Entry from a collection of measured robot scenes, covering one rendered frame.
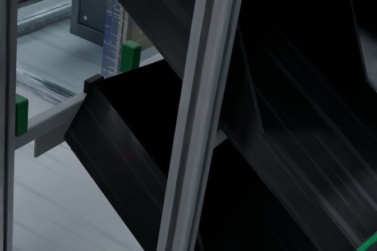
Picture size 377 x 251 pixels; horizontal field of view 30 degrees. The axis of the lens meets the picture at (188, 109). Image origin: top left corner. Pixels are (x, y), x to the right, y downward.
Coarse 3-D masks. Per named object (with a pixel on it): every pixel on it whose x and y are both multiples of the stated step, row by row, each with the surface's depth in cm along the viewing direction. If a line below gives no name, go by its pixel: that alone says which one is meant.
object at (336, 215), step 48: (144, 0) 46; (192, 0) 43; (288, 0) 54; (336, 0) 51; (240, 48) 42; (288, 48) 53; (336, 48) 52; (240, 96) 43; (288, 96) 49; (336, 96) 52; (240, 144) 44; (288, 144) 46; (336, 144) 49; (288, 192) 42; (336, 192) 46; (336, 240) 41
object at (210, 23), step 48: (0, 0) 48; (240, 0) 39; (0, 48) 50; (192, 48) 40; (0, 96) 52; (192, 96) 42; (0, 144) 54; (192, 144) 43; (0, 192) 56; (192, 192) 44; (0, 240) 58; (192, 240) 48
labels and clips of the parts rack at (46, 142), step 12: (132, 48) 66; (132, 60) 66; (84, 84) 63; (24, 108) 55; (24, 120) 55; (24, 132) 56; (48, 132) 61; (60, 132) 63; (36, 144) 60; (48, 144) 62; (36, 156) 61
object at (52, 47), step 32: (32, 0) 142; (64, 0) 138; (96, 0) 133; (32, 32) 146; (64, 32) 141; (96, 32) 136; (128, 32) 137; (32, 64) 149; (64, 64) 144; (96, 64) 139
